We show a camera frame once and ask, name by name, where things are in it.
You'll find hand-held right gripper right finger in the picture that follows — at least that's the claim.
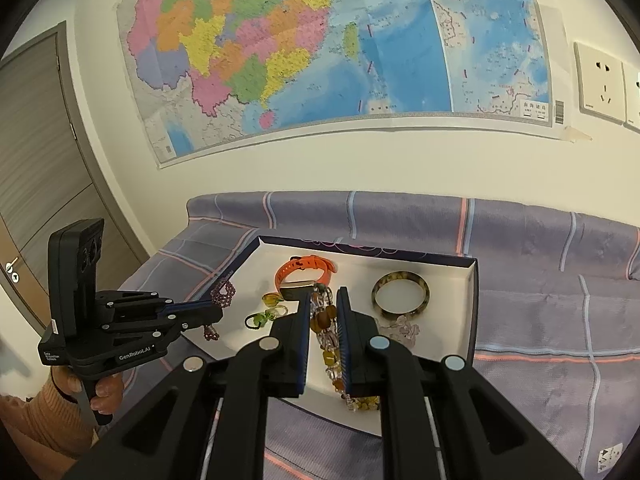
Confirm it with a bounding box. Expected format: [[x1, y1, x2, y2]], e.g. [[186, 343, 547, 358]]
[[336, 286, 583, 480]]

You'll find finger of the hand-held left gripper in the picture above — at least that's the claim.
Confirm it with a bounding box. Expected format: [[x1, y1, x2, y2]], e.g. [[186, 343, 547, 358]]
[[102, 307, 224, 348], [97, 290, 223, 318]]

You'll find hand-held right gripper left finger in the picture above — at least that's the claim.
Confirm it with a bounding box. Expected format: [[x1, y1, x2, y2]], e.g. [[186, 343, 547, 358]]
[[60, 287, 313, 480]]

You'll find amber bead bracelet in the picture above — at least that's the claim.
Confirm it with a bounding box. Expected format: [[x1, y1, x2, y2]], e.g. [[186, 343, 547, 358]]
[[310, 282, 381, 413]]

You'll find purple bead bracelet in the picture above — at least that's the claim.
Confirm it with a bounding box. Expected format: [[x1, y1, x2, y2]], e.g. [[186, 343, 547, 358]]
[[202, 280, 237, 341]]

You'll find white jewelry box tray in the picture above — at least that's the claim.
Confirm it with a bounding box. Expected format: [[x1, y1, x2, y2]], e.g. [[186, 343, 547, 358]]
[[172, 235, 478, 436]]

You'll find person's left forearm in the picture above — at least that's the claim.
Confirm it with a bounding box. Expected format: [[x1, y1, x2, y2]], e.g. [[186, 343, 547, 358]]
[[0, 375, 98, 461]]

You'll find person's left hand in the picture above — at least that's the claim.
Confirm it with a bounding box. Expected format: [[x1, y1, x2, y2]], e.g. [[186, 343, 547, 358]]
[[50, 367, 125, 416]]

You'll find orange smartwatch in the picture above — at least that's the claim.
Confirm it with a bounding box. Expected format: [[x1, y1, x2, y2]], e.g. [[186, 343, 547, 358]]
[[274, 255, 337, 302]]

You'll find tortoiseshell bangle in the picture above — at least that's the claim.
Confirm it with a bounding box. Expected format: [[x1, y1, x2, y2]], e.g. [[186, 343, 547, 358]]
[[371, 271, 431, 318]]

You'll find grey door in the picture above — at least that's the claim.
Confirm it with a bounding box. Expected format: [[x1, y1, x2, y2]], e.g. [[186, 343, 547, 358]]
[[0, 22, 151, 331]]

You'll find purple plaid bedsheet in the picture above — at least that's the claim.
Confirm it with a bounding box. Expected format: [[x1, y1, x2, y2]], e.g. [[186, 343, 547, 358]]
[[117, 190, 640, 480]]

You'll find white fabric label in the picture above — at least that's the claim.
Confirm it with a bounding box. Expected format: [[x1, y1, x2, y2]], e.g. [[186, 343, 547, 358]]
[[596, 442, 625, 473]]

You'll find green ring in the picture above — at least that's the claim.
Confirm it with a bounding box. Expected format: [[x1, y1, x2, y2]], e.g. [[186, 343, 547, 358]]
[[244, 309, 280, 332]]

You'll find yellow ring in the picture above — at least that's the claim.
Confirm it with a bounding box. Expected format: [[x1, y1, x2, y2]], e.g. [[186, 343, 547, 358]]
[[261, 291, 290, 317]]

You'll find clear crystal bracelet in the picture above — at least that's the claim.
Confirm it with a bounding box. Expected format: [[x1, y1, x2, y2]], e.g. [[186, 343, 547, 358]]
[[377, 315, 421, 348]]

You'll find colourful wall map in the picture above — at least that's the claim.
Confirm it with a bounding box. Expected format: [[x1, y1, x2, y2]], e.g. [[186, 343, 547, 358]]
[[116, 0, 568, 170]]

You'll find white wall outlet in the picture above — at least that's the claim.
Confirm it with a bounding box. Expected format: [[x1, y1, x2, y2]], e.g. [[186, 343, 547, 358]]
[[574, 41, 628, 123], [621, 60, 640, 133]]

